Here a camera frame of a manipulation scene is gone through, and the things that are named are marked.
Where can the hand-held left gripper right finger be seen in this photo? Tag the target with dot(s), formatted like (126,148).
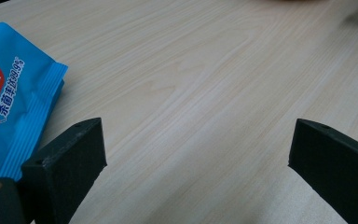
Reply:
(335,165)

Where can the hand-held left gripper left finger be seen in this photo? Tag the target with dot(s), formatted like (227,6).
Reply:
(65,165)

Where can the blue wet wipes packet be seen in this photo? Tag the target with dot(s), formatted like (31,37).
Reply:
(15,102)

